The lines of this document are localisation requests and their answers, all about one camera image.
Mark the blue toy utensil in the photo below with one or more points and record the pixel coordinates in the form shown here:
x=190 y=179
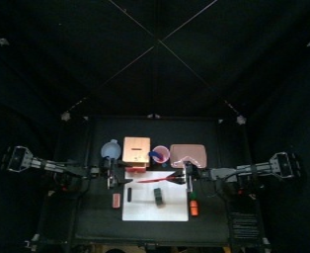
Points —
x=155 y=155

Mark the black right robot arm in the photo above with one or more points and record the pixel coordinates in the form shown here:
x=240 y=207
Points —
x=254 y=169

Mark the small black stick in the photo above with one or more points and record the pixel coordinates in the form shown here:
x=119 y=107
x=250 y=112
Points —
x=128 y=194

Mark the red toy knife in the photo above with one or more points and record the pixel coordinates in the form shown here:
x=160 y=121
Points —
x=155 y=180

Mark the pink cup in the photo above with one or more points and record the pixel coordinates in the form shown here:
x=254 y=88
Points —
x=162 y=153

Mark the square pink plate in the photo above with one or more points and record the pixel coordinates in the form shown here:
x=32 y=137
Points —
x=187 y=154

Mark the black ribbed strip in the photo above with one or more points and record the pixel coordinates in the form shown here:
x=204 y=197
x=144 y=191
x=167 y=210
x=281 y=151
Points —
x=244 y=226

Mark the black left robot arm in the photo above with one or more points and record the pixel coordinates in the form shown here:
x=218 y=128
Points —
x=43 y=163

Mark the white cutting board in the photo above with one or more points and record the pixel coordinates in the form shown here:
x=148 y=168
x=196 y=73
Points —
x=156 y=206

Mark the orange toy carrot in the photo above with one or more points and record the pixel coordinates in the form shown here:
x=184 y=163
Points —
x=194 y=207

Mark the red toy block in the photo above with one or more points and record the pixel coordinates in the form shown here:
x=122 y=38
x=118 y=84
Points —
x=136 y=169

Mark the dark green sushi roll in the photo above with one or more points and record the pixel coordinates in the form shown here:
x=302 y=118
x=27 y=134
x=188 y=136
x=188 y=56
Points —
x=159 y=196

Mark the salmon pink toy block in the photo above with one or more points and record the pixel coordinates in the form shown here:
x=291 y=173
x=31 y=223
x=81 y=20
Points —
x=116 y=200

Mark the wooden box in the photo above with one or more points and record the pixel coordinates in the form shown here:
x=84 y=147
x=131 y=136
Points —
x=136 y=151

